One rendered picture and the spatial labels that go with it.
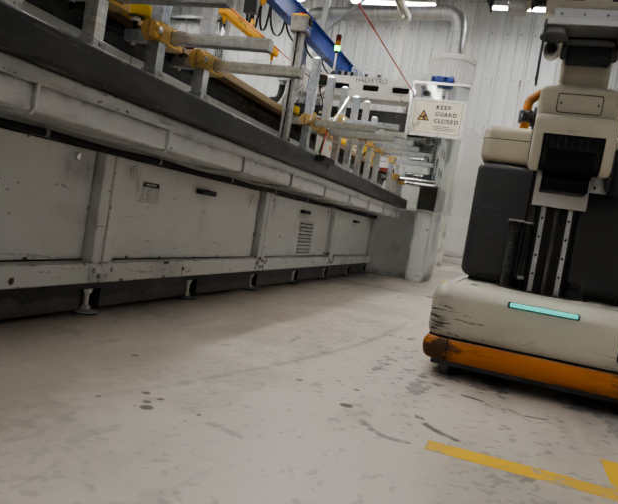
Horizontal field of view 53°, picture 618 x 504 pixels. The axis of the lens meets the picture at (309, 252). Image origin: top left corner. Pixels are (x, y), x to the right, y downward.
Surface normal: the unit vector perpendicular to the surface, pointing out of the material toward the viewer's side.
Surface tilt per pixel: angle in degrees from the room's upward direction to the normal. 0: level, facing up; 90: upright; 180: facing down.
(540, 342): 90
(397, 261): 90
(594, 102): 98
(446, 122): 90
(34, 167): 90
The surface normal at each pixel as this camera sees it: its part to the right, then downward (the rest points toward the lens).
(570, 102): -0.34, 0.14
